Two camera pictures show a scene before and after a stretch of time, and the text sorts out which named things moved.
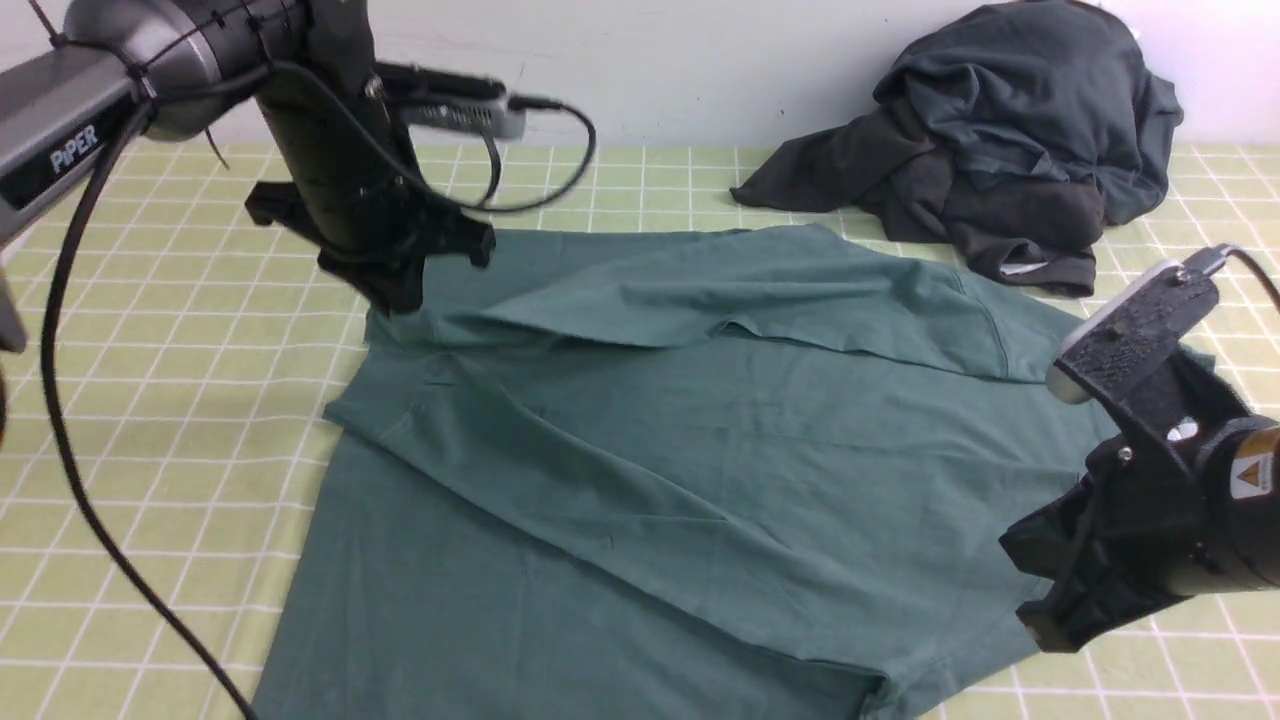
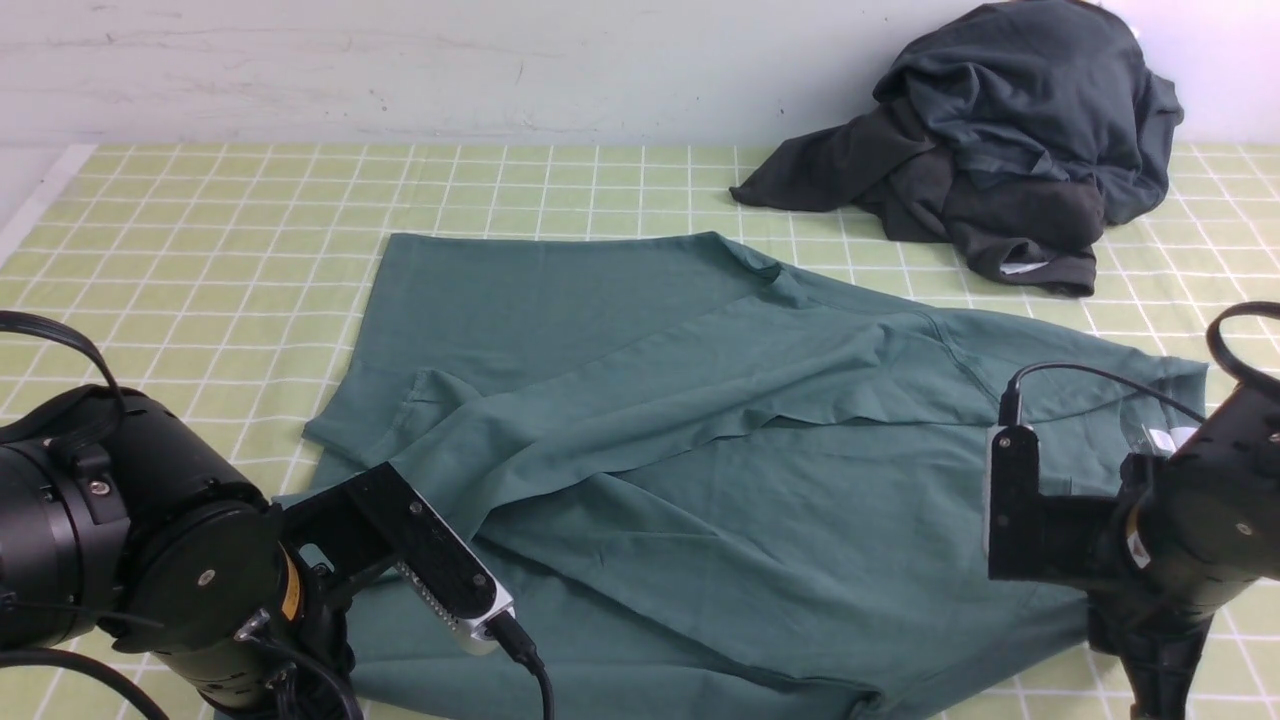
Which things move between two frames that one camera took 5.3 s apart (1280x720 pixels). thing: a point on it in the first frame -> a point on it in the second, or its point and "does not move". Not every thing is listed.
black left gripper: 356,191 -> 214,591
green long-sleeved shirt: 748,474 does not move
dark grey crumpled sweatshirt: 1058,85 does not move
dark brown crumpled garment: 881,164 does not move
